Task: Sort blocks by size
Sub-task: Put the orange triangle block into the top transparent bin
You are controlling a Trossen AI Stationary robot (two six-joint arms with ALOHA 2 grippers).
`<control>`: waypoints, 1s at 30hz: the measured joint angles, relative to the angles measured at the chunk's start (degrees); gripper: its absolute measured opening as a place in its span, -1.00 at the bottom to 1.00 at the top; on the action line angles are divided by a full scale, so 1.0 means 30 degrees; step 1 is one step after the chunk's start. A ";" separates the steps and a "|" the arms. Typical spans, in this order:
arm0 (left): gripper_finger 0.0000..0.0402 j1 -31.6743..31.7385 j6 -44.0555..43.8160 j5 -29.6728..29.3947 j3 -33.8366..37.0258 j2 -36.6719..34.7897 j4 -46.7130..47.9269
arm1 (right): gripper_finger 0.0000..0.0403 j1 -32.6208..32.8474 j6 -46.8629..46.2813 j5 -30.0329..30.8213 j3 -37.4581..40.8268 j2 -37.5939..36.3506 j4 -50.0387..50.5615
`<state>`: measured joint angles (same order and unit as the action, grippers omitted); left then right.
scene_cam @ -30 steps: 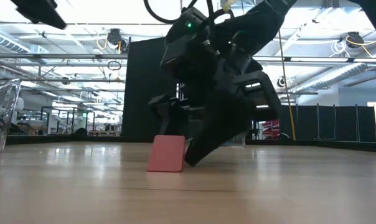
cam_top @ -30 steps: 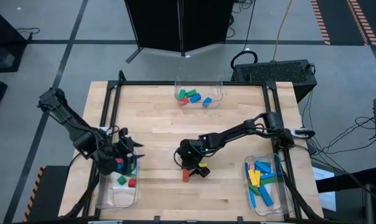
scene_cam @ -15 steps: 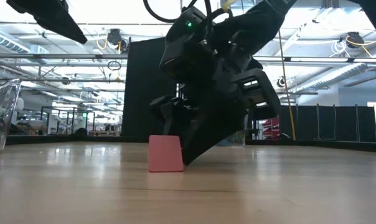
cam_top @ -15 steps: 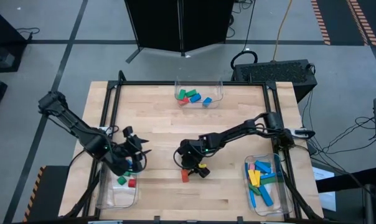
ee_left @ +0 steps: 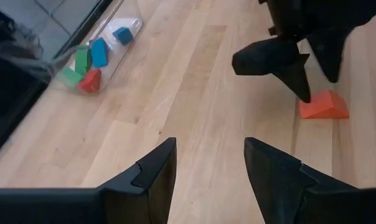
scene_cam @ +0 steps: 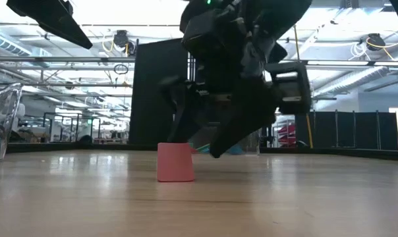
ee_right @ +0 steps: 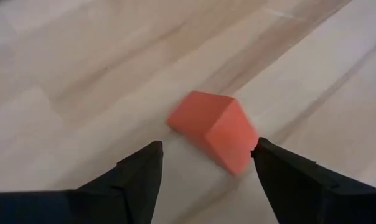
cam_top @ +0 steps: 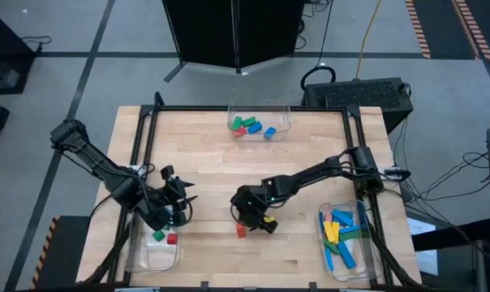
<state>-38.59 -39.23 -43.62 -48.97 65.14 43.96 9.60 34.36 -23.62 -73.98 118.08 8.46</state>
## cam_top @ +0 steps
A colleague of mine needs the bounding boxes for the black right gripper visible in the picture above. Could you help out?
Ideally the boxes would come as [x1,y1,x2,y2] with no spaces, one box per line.
[230,184,271,234]

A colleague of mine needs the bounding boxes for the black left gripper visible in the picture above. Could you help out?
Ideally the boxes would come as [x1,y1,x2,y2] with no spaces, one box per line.
[137,164,200,232]

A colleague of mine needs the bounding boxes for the yellow long block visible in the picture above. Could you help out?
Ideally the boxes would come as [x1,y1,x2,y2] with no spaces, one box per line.
[322,221,337,244]

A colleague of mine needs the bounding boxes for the clear plastic bin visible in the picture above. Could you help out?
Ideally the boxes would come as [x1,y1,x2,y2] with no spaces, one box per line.
[226,99,292,143]
[314,199,384,283]
[122,202,183,274]

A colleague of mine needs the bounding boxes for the black mat yellow hazard stripes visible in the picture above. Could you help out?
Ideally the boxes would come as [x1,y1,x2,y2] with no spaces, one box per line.
[28,214,92,291]

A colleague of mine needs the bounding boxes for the black folding partition panel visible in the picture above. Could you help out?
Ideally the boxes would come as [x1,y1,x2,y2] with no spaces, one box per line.
[161,0,307,84]

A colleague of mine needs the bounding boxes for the black perforated computer box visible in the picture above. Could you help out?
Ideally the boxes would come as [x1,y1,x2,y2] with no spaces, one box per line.
[300,75,415,131]

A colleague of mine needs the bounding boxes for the white paper sheet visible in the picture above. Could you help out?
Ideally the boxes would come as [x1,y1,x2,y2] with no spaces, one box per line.
[406,216,440,277]

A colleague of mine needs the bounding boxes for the black mat orange hazard stripes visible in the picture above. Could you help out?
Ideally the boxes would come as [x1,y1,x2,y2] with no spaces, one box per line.
[402,0,490,61]

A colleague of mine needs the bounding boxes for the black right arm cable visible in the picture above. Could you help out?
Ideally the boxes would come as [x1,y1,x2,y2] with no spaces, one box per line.
[229,202,246,228]

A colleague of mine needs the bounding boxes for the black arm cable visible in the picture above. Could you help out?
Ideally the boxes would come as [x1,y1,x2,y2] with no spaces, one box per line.
[229,202,246,228]
[131,163,194,228]

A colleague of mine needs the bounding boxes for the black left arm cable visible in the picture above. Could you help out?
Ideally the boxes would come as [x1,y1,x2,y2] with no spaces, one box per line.
[131,163,194,228]

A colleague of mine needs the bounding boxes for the black table frame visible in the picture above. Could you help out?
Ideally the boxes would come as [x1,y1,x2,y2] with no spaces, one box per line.
[75,91,423,292]

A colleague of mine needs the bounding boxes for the black looped cable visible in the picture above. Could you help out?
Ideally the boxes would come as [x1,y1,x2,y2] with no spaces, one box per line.
[299,0,337,92]

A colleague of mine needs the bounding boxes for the black floor cable bundle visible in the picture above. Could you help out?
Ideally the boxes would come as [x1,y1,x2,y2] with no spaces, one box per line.
[393,117,490,204]

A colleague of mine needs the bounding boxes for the thin black floor cable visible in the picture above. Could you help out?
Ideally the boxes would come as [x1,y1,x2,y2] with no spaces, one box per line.
[19,35,53,54]

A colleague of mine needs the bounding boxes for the thick yellow cable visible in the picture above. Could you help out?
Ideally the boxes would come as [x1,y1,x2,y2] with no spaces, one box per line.
[354,0,383,81]

